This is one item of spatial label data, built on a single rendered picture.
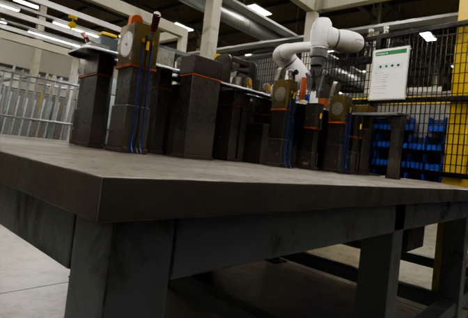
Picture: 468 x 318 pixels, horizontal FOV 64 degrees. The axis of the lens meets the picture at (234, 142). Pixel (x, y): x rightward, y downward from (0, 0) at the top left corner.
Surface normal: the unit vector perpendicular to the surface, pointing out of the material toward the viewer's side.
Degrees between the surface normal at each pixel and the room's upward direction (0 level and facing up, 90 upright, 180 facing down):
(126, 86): 90
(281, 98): 90
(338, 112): 90
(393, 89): 90
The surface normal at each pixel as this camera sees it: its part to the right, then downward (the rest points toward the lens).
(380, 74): -0.75, -0.11
